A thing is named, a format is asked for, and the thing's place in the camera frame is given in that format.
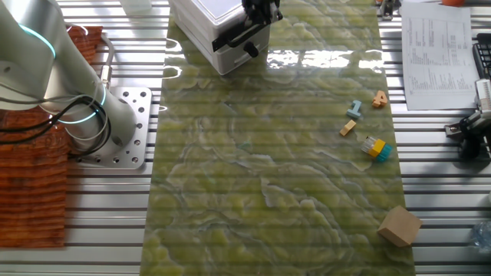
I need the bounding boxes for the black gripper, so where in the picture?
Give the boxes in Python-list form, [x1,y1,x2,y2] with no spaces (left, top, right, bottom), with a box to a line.
[241,0,285,27]

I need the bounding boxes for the white plastic drawer cabinet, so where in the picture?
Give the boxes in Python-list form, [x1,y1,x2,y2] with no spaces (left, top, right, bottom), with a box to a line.
[167,0,272,76]

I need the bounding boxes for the blue number one block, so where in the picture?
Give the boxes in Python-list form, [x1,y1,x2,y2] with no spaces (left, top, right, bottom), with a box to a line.
[346,100,363,120]

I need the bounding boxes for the small tan wooden block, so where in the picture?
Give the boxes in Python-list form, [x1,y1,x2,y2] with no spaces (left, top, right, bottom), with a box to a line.
[338,119,358,137]

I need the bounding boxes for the orange number four block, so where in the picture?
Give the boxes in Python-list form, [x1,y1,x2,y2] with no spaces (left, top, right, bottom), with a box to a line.
[371,90,389,109]

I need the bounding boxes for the green marble pattern mat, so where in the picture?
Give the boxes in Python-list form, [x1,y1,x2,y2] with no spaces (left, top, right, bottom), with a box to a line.
[140,0,417,276]

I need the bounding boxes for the clear yellow teal toy bricks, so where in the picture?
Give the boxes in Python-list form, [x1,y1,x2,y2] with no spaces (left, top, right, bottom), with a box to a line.
[360,135,394,163]

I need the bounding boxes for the printed paper sheet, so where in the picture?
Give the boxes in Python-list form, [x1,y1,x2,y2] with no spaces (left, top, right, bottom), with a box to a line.
[400,2,480,111]

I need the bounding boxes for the black keyboard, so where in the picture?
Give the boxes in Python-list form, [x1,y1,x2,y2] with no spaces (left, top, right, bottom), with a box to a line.
[471,33,491,81]

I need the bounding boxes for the black tool at right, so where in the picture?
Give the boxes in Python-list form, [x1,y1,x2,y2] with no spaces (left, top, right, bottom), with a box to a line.
[444,78,491,160]

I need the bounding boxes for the large wooden cube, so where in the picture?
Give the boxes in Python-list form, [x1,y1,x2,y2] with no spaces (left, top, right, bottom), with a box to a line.
[377,205,423,248]

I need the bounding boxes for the brown wood grain mat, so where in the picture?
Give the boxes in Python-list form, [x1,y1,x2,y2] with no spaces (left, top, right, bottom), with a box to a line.
[0,25,104,249]

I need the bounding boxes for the grey base cable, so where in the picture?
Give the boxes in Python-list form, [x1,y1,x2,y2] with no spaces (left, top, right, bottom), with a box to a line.
[99,33,115,89]

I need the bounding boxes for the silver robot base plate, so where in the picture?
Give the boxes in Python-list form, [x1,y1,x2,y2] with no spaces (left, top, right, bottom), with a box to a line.
[74,86,153,170]

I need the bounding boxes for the black arm base cable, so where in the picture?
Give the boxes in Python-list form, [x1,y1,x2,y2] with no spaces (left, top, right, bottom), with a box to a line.
[0,95,113,159]

